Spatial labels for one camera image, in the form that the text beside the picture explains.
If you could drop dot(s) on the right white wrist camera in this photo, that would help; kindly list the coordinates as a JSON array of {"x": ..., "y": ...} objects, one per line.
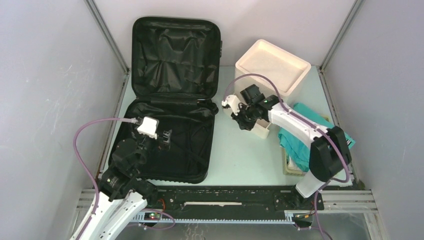
[{"x": 230, "y": 105}]

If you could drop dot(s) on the white drawer unit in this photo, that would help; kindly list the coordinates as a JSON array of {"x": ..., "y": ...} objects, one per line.
[{"x": 286, "y": 70}]

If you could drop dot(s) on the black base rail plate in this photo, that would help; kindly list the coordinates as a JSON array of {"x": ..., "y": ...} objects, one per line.
[{"x": 233, "y": 203}]

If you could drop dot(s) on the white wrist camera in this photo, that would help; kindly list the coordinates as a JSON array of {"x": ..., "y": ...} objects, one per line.
[
  {"x": 148, "y": 127},
  {"x": 230, "y": 105}
]

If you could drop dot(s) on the black ribbed hard-shell suitcase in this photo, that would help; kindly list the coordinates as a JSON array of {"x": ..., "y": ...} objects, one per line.
[{"x": 175, "y": 75}]

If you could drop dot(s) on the pale yellow perforated basket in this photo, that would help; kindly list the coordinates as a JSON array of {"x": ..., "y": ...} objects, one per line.
[{"x": 293, "y": 169}]

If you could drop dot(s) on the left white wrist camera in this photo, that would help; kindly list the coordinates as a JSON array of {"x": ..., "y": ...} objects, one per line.
[{"x": 148, "y": 127}]

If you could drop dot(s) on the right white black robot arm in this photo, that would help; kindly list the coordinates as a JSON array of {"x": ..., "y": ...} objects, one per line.
[{"x": 329, "y": 153}]

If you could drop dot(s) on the light teal bottom garment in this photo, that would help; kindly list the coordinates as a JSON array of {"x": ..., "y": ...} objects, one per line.
[{"x": 311, "y": 115}]

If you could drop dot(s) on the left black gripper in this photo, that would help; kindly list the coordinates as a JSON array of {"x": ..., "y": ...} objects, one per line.
[{"x": 159, "y": 143}]

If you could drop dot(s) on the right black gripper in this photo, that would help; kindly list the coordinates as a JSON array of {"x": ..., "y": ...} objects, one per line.
[{"x": 242, "y": 125}]

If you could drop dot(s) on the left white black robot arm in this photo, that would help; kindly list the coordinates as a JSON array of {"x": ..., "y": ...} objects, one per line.
[{"x": 123, "y": 192}]

